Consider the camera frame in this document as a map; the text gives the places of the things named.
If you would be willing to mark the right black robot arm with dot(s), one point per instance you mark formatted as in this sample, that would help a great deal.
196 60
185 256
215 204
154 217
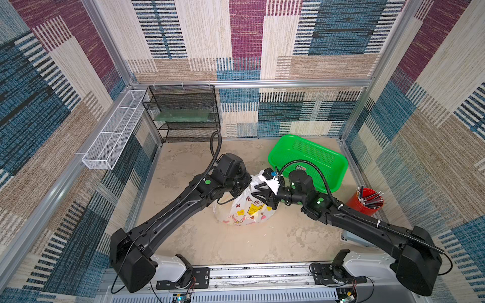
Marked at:
417 259

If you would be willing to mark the red pen cup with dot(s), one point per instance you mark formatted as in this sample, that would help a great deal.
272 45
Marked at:
366 201

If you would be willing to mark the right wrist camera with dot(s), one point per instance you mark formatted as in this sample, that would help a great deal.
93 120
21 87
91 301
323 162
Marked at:
269 174

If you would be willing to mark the green plastic basket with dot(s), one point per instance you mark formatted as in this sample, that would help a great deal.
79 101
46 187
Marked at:
291 147

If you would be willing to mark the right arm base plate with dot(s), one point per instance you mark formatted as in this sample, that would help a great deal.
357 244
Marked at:
329 275

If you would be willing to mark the black wire mesh shelf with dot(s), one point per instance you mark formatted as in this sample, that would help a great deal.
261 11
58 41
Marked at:
160 98

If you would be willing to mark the aluminium front rail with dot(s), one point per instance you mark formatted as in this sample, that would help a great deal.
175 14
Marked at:
264 282

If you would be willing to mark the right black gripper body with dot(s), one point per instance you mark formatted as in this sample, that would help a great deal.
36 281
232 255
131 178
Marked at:
271 193

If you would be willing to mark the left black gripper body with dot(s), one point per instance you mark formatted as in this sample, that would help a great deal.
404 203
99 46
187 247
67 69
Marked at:
240 184

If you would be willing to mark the green board on shelf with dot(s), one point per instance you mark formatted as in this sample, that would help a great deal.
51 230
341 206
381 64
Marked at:
183 116

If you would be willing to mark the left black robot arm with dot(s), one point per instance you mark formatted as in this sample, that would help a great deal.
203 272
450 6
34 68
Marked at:
131 253

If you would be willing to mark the white plastic bag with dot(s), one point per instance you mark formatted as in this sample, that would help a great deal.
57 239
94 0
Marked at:
245 209

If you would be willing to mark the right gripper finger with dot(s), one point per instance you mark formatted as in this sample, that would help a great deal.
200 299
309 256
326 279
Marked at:
262 188
266 198

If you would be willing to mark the white wire mesh tray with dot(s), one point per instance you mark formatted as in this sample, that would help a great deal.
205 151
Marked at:
109 144

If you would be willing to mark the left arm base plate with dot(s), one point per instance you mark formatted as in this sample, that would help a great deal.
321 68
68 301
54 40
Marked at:
195 277

